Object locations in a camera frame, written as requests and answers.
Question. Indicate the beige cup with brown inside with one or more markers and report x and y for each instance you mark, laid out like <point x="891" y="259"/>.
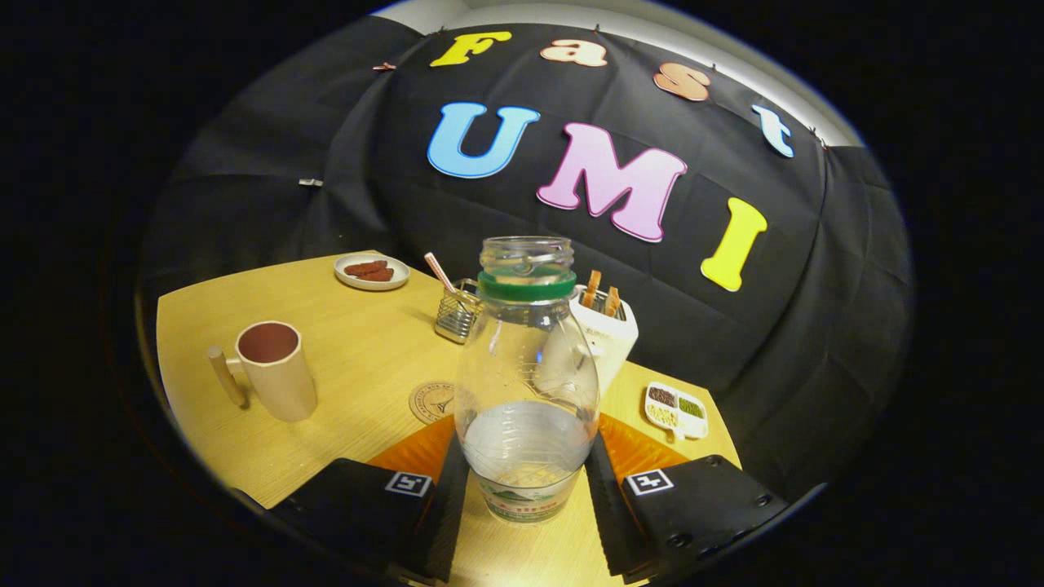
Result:
<point x="281" y="387"/>

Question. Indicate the wooden table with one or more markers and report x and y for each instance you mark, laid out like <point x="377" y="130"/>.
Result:
<point x="359" y="342"/>

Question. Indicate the reddish brown food piece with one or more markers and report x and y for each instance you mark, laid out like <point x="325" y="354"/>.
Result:
<point x="378" y="275"/>
<point x="364" y="267"/>

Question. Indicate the white divided dish with beans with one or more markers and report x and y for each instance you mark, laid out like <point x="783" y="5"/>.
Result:
<point x="675" y="409"/>

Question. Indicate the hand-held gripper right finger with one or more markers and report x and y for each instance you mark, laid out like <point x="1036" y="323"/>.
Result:
<point x="701" y="509"/>

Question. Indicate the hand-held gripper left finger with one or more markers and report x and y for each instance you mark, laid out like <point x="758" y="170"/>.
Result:
<point x="351" y="505"/>

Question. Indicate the clear plastic juice bottle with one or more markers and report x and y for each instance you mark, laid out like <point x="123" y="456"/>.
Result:
<point x="526" y="375"/>

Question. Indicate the white round plate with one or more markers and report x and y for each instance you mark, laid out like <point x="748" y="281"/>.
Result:
<point x="351" y="281"/>

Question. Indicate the toast slice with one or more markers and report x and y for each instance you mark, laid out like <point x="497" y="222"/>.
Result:
<point x="591" y="287"/>
<point x="612" y="302"/>

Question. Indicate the round wooden coaster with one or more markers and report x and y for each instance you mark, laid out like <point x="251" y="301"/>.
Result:
<point x="428" y="401"/>

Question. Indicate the white toaster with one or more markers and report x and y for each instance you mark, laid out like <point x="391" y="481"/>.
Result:
<point x="616" y="342"/>

